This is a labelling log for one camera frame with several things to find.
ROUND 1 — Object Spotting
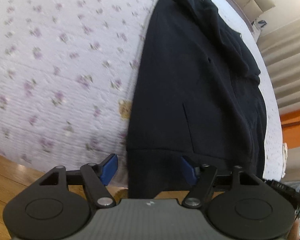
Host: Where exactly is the black hoodie with white stripes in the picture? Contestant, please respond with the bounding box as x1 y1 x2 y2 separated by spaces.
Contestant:
126 0 267 199

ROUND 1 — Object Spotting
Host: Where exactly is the floral white bed cover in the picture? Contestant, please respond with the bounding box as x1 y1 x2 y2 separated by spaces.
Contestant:
0 0 289 188

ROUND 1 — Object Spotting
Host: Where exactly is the beige curtain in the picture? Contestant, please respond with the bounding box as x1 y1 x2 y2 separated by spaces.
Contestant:
257 19 300 114

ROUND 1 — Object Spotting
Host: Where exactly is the white paper bag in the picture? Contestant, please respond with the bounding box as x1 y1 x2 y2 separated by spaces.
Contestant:
251 20 267 42

